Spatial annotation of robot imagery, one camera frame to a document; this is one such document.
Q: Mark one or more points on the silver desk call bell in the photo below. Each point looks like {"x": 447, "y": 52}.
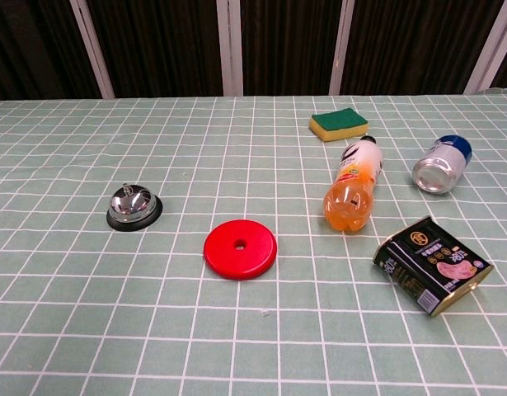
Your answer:
{"x": 132, "y": 205}

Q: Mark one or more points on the silver and blue drink can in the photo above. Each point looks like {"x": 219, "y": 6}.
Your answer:
{"x": 440, "y": 167}

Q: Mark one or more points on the orange drink plastic bottle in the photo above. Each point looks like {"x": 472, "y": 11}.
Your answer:
{"x": 354, "y": 194}

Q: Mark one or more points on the green checkered tablecloth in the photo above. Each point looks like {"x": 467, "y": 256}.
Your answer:
{"x": 154, "y": 330}

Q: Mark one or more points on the red plastic disc with hole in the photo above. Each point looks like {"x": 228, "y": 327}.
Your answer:
{"x": 253, "y": 257}

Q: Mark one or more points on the yellow sponge green scouring pad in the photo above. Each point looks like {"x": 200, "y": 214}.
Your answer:
{"x": 339, "y": 122}

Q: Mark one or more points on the black luncheon meat tin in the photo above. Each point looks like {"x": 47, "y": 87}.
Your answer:
{"x": 436, "y": 264}

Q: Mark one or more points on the white partition frame post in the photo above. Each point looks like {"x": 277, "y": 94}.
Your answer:
{"x": 340, "y": 47}
{"x": 93, "y": 49}
{"x": 230, "y": 47}
{"x": 488, "y": 47}

